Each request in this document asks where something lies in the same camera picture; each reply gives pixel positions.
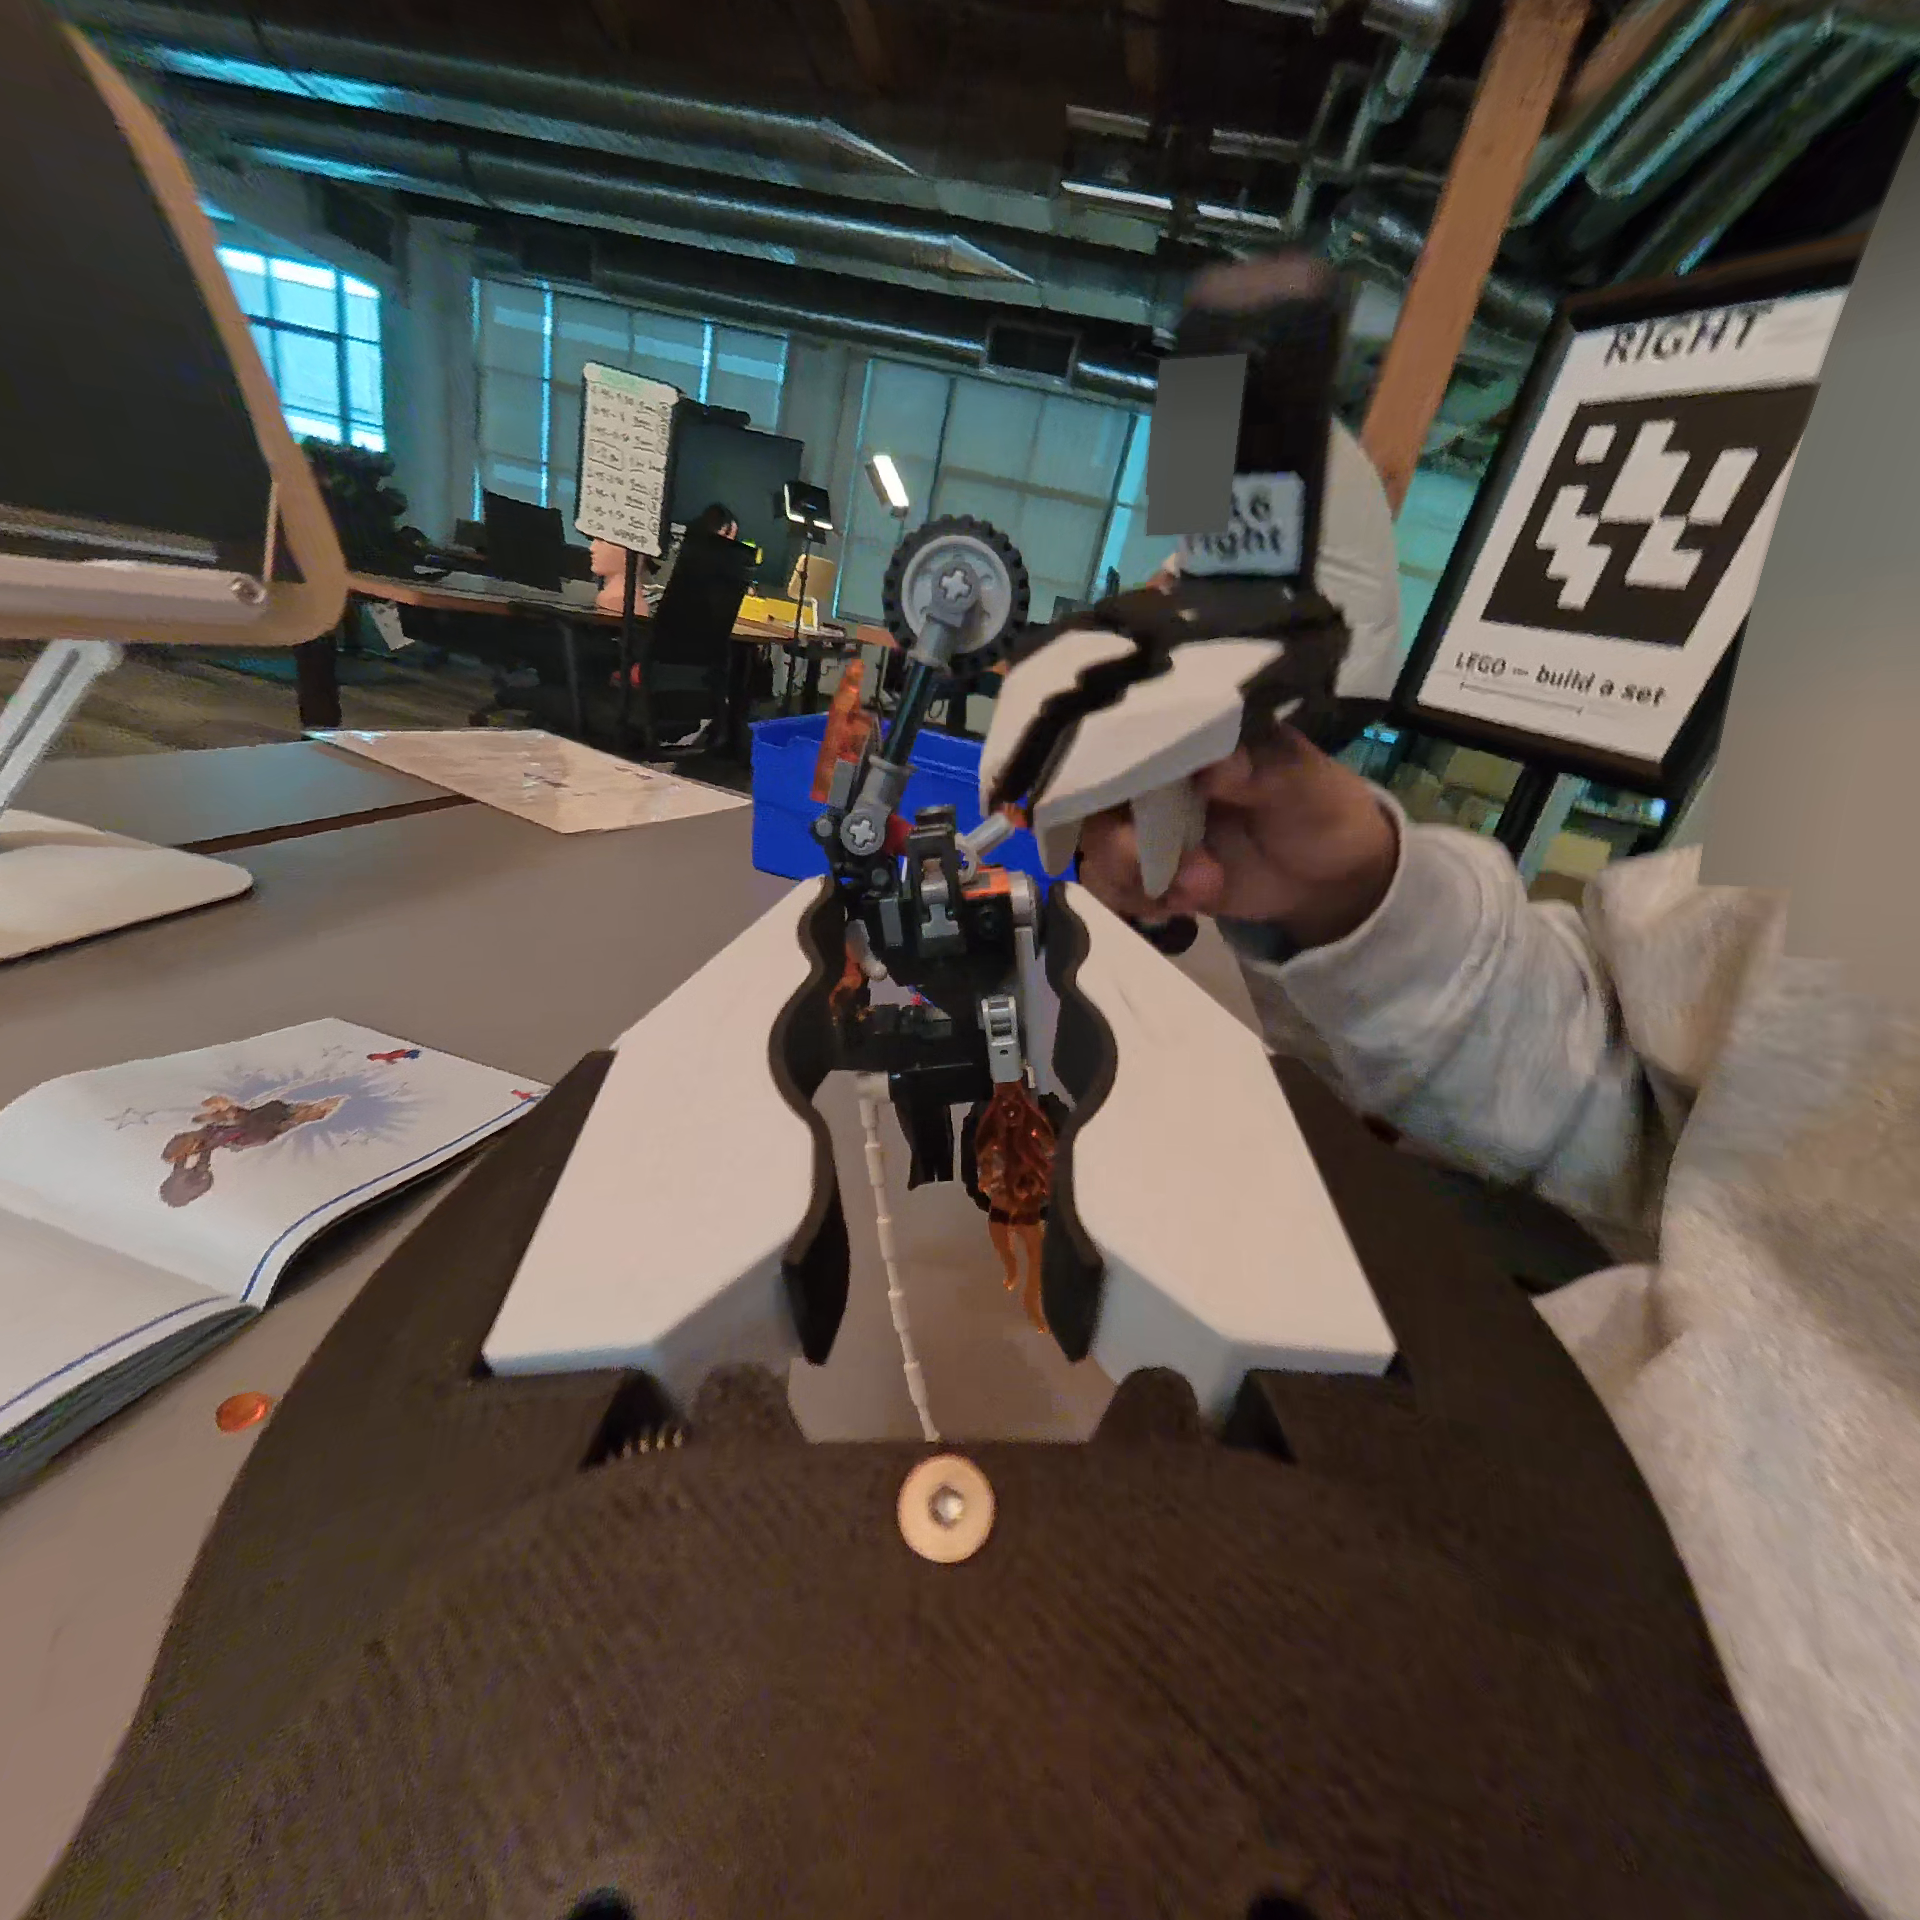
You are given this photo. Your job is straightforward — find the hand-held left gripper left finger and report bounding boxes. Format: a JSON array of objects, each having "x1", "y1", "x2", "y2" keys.
[{"x1": 481, "y1": 874, "x2": 858, "y2": 1419}]

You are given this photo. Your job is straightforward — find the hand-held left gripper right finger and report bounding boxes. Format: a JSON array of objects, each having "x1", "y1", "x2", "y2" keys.
[{"x1": 1035, "y1": 874, "x2": 1401, "y2": 1441}]

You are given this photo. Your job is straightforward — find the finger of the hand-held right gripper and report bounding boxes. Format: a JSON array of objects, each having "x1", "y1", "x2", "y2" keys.
[
  {"x1": 984, "y1": 626, "x2": 1157, "y2": 812},
  {"x1": 1026, "y1": 643, "x2": 1293, "y2": 887}
]

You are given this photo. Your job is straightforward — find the lego motorcycle model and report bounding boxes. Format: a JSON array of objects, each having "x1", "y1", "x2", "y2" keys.
[{"x1": 808, "y1": 513, "x2": 1077, "y2": 1446}]

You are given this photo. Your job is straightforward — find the person's right forearm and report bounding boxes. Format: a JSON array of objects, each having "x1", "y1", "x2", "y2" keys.
[{"x1": 1246, "y1": 787, "x2": 1706, "y2": 1248}]

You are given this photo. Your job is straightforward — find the lego instruction booklet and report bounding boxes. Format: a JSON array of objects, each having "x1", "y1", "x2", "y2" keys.
[{"x1": 0, "y1": 1018, "x2": 554, "y2": 1503}]

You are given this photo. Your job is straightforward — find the person's right hand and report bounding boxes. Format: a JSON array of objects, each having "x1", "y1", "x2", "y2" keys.
[{"x1": 1079, "y1": 731, "x2": 1408, "y2": 966}]

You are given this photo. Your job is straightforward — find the blue plastic bin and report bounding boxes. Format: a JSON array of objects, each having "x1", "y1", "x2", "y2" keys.
[{"x1": 749, "y1": 711, "x2": 1087, "y2": 890}]

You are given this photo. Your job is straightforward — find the black office chair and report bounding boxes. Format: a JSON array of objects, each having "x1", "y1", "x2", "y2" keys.
[{"x1": 638, "y1": 507, "x2": 763, "y2": 760}]

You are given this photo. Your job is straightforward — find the printed paper sheet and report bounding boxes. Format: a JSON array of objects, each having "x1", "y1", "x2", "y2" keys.
[{"x1": 305, "y1": 728, "x2": 755, "y2": 836}]

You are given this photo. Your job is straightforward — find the framed tag sign on stand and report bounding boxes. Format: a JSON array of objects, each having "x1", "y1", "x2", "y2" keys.
[{"x1": 1392, "y1": 267, "x2": 1871, "y2": 864}]

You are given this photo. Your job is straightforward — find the whiteboard with writing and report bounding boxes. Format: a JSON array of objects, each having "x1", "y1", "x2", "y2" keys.
[{"x1": 575, "y1": 360, "x2": 689, "y2": 560}]

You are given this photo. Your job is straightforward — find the wooden post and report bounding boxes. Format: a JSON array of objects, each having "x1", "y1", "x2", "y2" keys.
[{"x1": 1353, "y1": 0, "x2": 1597, "y2": 519}]

